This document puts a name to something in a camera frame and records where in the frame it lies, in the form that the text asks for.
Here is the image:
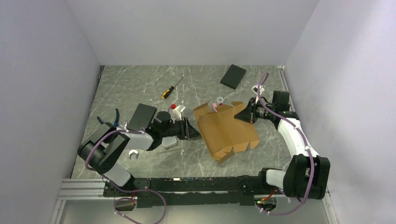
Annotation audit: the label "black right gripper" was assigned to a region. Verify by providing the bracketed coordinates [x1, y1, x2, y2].
[234, 97, 276, 124]

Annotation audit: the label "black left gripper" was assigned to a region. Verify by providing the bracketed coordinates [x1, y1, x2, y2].
[161, 117, 202, 140]

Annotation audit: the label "brown cardboard box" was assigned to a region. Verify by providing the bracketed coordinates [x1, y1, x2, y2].
[193, 101, 260, 164]

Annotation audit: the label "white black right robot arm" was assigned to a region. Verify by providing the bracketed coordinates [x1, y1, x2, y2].
[234, 91, 331, 200]

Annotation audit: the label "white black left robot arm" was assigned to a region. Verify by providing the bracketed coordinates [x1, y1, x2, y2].
[77, 111, 201, 196]

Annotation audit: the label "black box far right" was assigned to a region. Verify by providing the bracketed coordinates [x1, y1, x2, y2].
[220, 64, 247, 90]

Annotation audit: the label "black box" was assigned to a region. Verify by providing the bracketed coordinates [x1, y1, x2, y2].
[127, 103, 157, 131]
[220, 64, 247, 90]

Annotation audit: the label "black box near left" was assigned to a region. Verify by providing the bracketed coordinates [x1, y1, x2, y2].
[127, 103, 157, 131]

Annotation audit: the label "white plastic case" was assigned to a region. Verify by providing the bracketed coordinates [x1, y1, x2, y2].
[162, 136, 177, 150]

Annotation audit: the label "pink tube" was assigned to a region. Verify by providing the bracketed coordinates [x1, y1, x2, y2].
[212, 103, 217, 112]

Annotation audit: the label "yellow black screwdriver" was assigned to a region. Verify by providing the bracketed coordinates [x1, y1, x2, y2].
[161, 75, 184, 99]

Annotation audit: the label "silver wrench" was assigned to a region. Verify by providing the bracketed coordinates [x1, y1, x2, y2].
[117, 121, 139, 160]

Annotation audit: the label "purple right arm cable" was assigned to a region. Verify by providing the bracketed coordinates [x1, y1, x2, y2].
[255, 72, 316, 216]

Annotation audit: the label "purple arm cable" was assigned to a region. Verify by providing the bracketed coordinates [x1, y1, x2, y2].
[85, 129, 167, 224]
[255, 72, 316, 216]

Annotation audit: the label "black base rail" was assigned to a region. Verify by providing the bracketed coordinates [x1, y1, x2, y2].
[103, 175, 280, 208]

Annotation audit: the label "blue handled pliers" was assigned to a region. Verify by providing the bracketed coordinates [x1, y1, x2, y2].
[97, 108, 120, 127]

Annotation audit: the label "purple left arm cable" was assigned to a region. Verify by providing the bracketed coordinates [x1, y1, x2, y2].
[85, 129, 167, 224]

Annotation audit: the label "aluminium frame rail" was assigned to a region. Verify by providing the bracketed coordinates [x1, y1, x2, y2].
[49, 179, 105, 224]

